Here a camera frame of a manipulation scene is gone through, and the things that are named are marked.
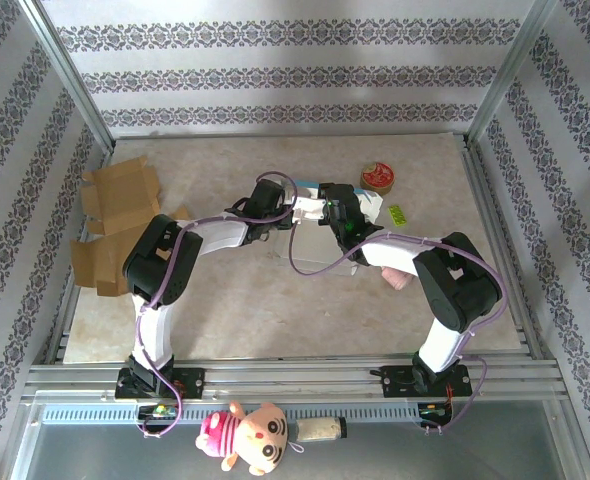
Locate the blue paper box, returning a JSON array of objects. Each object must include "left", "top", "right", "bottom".
[{"left": 273, "top": 178, "right": 385, "bottom": 279}]

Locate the brown cardboard box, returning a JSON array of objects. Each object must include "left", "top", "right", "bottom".
[{"left": 69, "top": 155, "right": 196, "bottom": 297}]

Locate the round red gold tin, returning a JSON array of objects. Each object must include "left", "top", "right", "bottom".
[{"left": 359, "top": 161, "right": 396, "bottom": 194}]

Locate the pink pig toy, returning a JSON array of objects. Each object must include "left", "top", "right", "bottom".
[{"left": 380, "top": 264, "right": 416, "bottom": 291}]

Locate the small electronics board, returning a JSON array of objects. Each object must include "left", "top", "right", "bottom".
[
  {"left": 138, "top": 403, "right": 179, "bottom": 420},
  {"left": 418, "top": 402, "right": 452, "bottom": 419}
]

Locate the jar of white grains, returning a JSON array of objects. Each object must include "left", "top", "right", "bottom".
[{"left": 293, "top": 415, "right": 349, "bottom": 444}]

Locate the plush doll with pink toy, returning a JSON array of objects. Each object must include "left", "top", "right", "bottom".
[{"left": 195, "top": 399, "right": 306, "bottom": 477}]

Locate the thin aluminium frame rail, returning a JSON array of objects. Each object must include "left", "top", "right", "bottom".
[{"left": 112, "top": 130, "right": 471, "bottom": 142}]

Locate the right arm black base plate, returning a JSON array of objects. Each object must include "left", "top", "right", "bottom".
[{"left": 380, "top": 364, "right": 474, "bottom": 400}]

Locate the wide aluminium frame rail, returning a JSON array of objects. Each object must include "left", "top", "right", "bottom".
[{"left": 22, "top": 355, "right": 569, "bottom": 404}]

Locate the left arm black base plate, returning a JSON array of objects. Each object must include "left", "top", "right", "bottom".
[{"left": 114, "top": 367, "right": 207, "bottom": 401}]

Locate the aluminium frame post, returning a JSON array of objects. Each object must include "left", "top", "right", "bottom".
[
  {"left": 17, "top": 0, "right": 116, "bottom": 155},
  {"left": 466, "top": 0, "right": 560, "bottom": 149}
]

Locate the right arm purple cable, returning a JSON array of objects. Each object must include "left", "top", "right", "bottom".
[{"left": 287, "top": 209, "right": 507, "bottom": 435}]

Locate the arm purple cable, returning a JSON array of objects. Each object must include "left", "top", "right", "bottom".
[
  {"left": 287, "top": 209, "right": 507, "bottom": 435},
  {"left": 133, "top": 171, "right": 299, "bottom": 440}
]

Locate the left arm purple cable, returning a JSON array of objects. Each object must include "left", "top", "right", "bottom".
[{"left": 133, "top": 171, "right": 299, "bottom": 440}]

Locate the grey slotted cable duct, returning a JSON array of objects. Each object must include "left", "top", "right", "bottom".
[{"left": 39, "top": 402, "right": 459, "bottom": 426}]

